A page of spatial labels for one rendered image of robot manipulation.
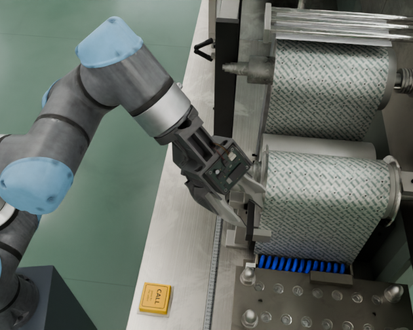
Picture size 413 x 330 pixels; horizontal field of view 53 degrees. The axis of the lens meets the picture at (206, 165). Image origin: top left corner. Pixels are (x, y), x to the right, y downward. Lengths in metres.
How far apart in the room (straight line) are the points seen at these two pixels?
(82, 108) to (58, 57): 2.82
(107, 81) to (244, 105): 1.03
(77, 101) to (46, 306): 0.72
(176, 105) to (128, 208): 1.83
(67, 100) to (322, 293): 0.71
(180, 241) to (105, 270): 1.04
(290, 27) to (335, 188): 0.34
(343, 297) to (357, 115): 0.41
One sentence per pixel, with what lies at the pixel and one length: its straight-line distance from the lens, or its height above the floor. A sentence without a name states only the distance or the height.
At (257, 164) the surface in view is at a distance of 0.86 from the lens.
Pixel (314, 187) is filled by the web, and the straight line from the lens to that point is 0.84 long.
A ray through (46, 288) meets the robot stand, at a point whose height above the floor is 0.90.
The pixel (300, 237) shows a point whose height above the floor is 1.13.
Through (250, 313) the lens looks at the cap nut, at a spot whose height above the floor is 1.07.
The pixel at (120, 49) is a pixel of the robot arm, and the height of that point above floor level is 1.65.
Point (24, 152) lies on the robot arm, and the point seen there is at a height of 1.58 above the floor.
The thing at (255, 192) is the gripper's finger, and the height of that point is 1.41.
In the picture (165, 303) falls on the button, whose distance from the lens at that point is 1.11.
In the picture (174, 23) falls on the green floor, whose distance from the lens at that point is 3.57.
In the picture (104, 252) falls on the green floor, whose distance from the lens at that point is 2.24.
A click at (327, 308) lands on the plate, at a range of 1.02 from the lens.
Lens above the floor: 1.96
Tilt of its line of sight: 52 degrees down
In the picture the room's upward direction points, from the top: straight up
